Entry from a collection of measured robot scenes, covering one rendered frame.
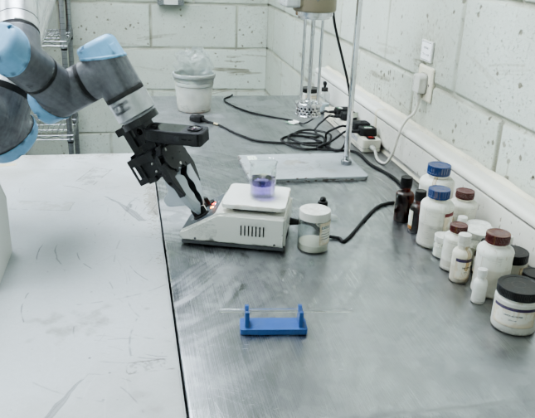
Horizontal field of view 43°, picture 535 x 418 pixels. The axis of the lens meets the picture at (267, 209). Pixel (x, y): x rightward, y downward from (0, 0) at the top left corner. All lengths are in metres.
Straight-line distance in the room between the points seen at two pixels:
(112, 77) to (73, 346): 0.48
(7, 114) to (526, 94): 0.97
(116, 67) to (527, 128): 0.77
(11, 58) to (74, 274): 0.37
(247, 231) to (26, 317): 0.42
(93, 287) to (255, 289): 0.27
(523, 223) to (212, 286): 0.57
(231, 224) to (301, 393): 0.45
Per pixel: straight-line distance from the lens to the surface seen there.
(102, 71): 1.24
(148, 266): 1.22
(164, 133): 1.24
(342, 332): 1.04
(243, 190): 1.32
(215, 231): 1.27
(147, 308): 1.09
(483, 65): 1.53
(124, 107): 1.25
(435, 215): 1.32
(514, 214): 1.35
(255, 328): 1.02
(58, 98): 1.25
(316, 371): 0.95
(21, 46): 1.18
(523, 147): 1.39
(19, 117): 1.36
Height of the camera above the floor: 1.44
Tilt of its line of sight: 22 degrees down
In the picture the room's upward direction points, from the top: 2 degrees clockwise
